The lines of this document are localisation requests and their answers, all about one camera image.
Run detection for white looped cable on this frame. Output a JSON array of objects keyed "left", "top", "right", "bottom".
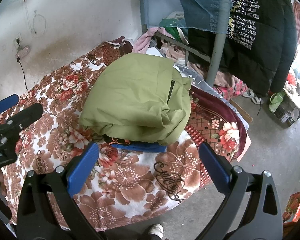
[{"left": 31, "top": 11, "right": 47, "bottom": 39}]

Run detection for green bottle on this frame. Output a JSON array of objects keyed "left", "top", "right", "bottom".
[{"left": 268, "top": 91, "right": 286, "bottom": 113}]

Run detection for black power cable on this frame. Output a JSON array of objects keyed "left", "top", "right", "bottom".
[{"left": 16, "top": 57, "right": 28, "bottom": 90}]

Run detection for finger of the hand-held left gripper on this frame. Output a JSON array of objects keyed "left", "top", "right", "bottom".
[
  {"left": 0, "top": 94, "right": 19, "bottom": 115},
  {"left": 0, "top": 103, "right": 44, "bottom": 140}
]

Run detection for cardboard piece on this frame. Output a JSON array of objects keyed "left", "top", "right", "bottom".
[{"left": 230, "top": 99, "right": 253, "bottom": 123}]

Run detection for green hooded jacket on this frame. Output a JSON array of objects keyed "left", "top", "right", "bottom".
[{"left": 79, "top": 53, "right": 192, "bottom": 146}]

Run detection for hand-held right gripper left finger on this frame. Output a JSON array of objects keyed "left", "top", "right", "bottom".
[{"left": 16, "top": 142, "right": 105, "bottom": 240}]

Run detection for floral blanket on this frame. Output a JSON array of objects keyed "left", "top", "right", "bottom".
[{"left": 0, "top": 36, "right": 248, "bottom": 232}]

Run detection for black garment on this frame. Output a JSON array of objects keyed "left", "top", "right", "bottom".
[{"left": 104, "top": 135, "right": 130, "bottom": 145}]

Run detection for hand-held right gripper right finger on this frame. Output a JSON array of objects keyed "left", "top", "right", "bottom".
[{"left": 199, "top": 142, "right": 283, "bottom": 240}]

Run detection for black bin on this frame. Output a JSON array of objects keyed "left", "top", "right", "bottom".
[{"left": 274, "top": 100, "right": 300, "bottom": 127}]

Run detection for pink cloth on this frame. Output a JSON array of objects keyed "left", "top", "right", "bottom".
[{"left": 135, "top": 27, "right": 162, "bottom": 54}]

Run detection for red box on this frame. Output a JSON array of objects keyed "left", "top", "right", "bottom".
[{"left": 282, "top": 190, "right": 300, "bottom": 223}]

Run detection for person's white shoe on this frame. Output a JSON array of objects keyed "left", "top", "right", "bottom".
[{"left": 148, "top": 224, "right": 164, "bottom": 240}]

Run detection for thin white wire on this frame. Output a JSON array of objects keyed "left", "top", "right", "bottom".
[{"left": 69, "top": 59, "right": 90, "bottom": 73}]

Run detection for black printed puffer jacket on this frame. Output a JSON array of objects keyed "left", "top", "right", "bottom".
[{"left": 187, "top": 0, "right": 298, "bottom": 97}]

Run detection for green cloth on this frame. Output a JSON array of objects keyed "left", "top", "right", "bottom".
[{"left": 159, "top": 19, "right": 188, "bottom": 43}]

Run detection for blue cloth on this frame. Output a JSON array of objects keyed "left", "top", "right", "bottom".
[{"left": 110, "top": 141, "right": 167, "bottom": 153}]

